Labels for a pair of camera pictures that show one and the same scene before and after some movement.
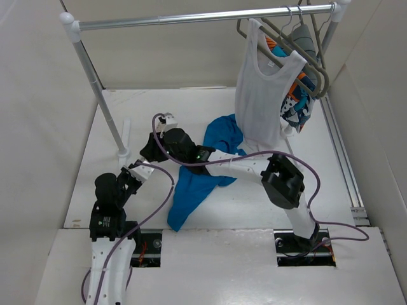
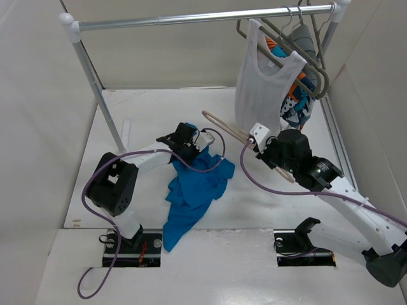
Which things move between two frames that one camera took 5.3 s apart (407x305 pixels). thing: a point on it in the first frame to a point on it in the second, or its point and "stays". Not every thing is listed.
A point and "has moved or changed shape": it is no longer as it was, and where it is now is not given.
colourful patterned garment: (299, 102) stays
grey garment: (303, 36) stays
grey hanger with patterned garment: (299, 50) stays
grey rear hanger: (318, 35) stays
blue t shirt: (189, 185) has moved or changed shape
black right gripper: (152, 151) to (271, 142)
